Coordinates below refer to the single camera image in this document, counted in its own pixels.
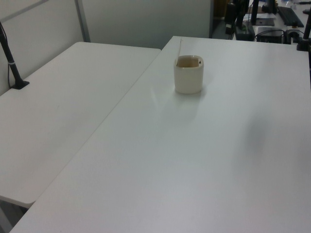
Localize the cream round trash bin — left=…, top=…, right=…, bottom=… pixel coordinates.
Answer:
left=173, top=55, right=205, bottom=95

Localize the black box with green connector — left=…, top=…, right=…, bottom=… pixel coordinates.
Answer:
left=234, top=21, right=256, bottom=41

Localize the black upright speaker box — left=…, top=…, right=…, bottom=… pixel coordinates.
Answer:
left=225, top=3, right=237, bottom=35

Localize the black electronics box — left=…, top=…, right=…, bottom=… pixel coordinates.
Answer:
left=255, top=27, right=285, bottom=44

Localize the black monitor stand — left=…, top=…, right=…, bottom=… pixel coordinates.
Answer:
left=251, top=0, right=260, bottom=25

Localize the dark flat tablet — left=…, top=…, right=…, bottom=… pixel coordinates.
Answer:
left=255, top=18, right=276, bottom=26

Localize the black keyboard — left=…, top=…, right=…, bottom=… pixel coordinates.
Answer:
left=277, top=6, right=305, bottom=28

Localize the black clamp stand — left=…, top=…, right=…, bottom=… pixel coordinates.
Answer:
left=296, top=11, right=311, bottom=51

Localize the grey partition frame post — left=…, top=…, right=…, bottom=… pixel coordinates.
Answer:
left=74, top=0, right=91, bottom=43

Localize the black camera stand pole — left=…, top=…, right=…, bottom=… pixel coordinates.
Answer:
left=0, top=21, right=30, bottom=90

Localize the black cable on pole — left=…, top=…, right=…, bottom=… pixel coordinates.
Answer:
left=0, top=23, right=13, bottom=88

